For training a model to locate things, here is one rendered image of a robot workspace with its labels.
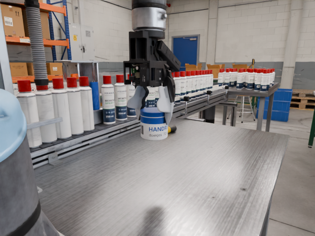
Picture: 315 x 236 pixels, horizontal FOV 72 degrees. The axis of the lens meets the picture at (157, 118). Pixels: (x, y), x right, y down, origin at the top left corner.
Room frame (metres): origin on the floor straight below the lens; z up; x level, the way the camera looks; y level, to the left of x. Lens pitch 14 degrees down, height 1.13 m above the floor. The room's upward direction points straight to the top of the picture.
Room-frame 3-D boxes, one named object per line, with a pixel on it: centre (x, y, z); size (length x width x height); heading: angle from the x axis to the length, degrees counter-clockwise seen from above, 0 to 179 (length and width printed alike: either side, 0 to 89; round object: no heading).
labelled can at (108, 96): (0.91, 0.21, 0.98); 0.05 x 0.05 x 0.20
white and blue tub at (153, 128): (0.54, 0.01, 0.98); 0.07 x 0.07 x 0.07
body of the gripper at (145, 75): (0.51, 0.02, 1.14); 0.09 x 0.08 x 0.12; 149
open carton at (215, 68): (5.85, -1.52, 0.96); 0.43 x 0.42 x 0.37; 56
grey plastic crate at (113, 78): (2.86, 0.66, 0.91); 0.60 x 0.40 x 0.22; 152
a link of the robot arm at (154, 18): (0.52, 0.02, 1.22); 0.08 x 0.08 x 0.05
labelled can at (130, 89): (1.04, 0.12, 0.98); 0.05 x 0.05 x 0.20
